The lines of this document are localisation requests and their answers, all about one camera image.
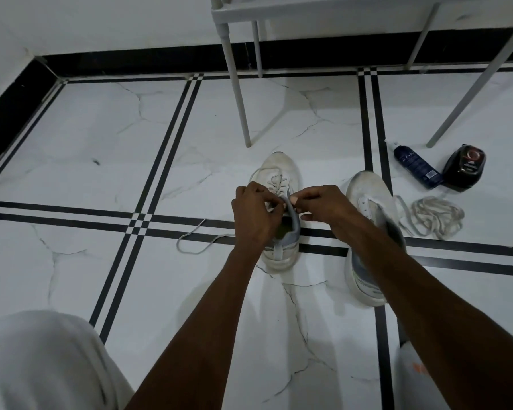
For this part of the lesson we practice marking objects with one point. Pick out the black shoe polish container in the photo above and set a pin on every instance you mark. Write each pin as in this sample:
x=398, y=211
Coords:
x=465, y=168

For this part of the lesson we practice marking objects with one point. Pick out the person's right hand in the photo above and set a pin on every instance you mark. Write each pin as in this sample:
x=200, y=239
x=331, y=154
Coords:
x=329, y=204

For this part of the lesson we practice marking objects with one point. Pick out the person's left hand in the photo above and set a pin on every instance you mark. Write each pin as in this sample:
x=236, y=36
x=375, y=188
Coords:
x=256, y=222

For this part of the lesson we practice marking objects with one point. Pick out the person's right forearm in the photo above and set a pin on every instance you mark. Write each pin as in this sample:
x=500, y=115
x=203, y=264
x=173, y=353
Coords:
x=444, y=324

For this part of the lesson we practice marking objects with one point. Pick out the person's left forearm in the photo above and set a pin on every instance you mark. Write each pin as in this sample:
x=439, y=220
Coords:
x=196, y=341

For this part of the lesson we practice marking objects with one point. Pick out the white shoelace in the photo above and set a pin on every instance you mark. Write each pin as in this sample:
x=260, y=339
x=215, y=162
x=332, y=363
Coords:
x=436, y=215
x=278, y=183

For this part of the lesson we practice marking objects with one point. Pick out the white shorts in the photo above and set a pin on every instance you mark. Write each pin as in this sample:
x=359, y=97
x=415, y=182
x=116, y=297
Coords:
x=47, y=362

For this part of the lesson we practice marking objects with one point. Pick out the grey metal shelf rack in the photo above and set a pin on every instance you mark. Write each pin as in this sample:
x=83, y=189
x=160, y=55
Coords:
x=346, y=8

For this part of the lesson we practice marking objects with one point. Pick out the dark blue spray bottle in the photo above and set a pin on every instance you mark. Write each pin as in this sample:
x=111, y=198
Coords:
x=417, y=166

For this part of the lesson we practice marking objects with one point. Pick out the white sock with orange print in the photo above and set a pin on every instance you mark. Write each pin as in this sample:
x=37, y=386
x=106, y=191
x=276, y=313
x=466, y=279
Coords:
x=414, y=380

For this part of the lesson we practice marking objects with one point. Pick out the white sneaker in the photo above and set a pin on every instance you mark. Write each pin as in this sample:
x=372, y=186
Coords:
x=367, y=183
x=278, y=162

